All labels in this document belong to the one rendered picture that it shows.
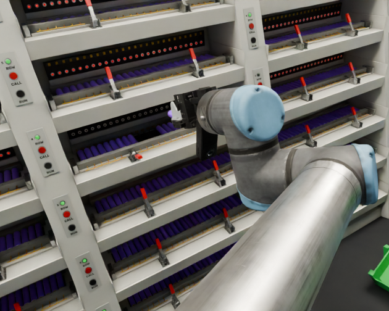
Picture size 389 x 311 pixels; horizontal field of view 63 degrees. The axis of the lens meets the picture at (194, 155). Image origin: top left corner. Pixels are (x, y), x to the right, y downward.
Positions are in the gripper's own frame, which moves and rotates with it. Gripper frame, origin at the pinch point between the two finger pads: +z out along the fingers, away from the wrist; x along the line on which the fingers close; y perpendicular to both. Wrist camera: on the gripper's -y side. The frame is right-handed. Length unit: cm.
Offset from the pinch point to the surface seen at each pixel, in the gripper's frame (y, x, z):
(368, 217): -76, -92, 21
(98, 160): -6.5, 21.5, 16.5
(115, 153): -6.1, 16.2, 16.4
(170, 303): -65, 13, 20
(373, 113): -25, -99, 18
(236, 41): 17.3, -30.7, 12.4
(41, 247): -27, 44, 20
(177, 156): -12.5, -1.2, 12.9
